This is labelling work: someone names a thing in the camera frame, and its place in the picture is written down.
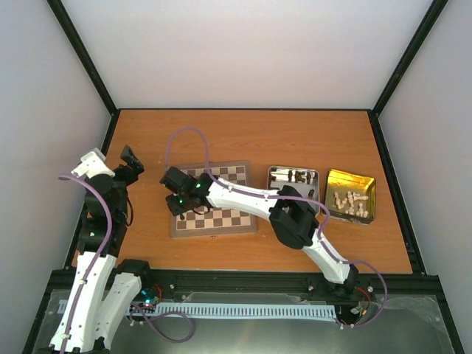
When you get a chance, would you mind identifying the small electronics board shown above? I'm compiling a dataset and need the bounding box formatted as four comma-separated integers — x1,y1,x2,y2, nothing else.
141,285,163,308

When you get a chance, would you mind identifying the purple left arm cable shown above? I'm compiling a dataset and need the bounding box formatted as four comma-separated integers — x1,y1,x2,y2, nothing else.
58,173,114,351

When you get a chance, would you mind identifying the silver tin tray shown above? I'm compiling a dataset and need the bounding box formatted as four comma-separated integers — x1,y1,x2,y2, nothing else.
268,165,320,201

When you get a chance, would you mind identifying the dark chess pieces pile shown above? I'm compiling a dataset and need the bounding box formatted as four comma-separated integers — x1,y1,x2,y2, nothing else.
268,169,316,184

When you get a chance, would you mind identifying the white chess pieces pile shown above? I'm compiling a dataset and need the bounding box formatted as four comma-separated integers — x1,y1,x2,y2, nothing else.
333,191,369,218

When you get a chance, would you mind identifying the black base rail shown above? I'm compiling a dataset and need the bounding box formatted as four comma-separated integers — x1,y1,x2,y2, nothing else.
44,268,442,307

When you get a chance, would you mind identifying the light blue cable duct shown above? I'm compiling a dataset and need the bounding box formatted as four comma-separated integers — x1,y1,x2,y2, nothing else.
143,302,336,322

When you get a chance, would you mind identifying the wooden chessboard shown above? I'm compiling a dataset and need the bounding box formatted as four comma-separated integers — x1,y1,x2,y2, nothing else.
170,160,257,238

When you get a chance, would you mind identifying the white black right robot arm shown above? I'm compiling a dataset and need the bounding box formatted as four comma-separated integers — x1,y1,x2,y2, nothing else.
160,167,358,297

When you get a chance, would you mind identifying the black aluminium frame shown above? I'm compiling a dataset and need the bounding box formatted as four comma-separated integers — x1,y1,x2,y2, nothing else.
21,0,465,354

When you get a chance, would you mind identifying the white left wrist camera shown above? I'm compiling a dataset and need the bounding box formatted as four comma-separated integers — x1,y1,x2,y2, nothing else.
71,147,115,178

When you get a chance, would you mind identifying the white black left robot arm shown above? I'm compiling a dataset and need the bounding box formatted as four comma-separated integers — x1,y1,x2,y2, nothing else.
42,146,153,353

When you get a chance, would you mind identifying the gold tin tray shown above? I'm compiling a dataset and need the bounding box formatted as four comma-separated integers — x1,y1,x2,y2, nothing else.
324,169,377,225

